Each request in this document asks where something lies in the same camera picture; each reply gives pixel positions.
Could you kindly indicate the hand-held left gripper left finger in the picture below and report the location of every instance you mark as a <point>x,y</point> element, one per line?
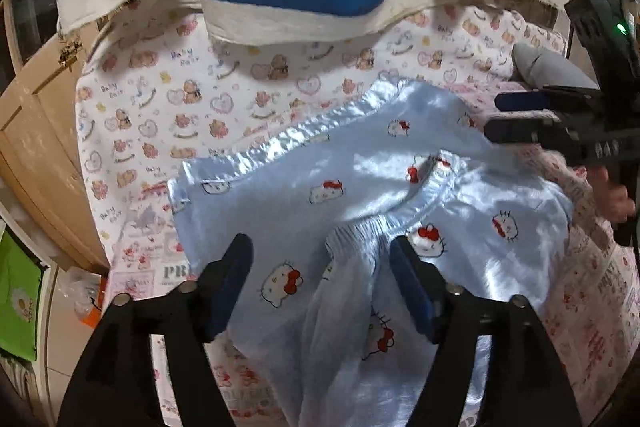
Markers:
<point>232,277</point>

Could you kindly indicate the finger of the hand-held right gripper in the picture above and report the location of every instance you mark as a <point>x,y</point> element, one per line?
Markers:
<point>540,101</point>
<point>535,133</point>

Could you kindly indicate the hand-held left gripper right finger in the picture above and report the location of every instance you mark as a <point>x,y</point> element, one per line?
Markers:
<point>412,282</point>

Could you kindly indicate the light blue cat print pants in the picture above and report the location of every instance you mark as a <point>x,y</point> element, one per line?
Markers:
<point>350,187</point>

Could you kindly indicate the person's right hand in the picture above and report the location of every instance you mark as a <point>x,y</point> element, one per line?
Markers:
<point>611,197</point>

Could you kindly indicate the grey sweatpants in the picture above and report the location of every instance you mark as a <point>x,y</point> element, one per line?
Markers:
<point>545,64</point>

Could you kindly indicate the clear plastic bag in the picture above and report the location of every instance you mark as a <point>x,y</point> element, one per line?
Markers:
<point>82,297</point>

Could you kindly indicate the bear printed blanket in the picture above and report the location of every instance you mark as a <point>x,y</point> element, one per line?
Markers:
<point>200,107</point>

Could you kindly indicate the green box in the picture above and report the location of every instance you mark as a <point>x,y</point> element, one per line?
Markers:
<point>20,287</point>

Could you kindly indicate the light wooden cabinet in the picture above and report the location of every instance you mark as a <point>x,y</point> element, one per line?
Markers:
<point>45,132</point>

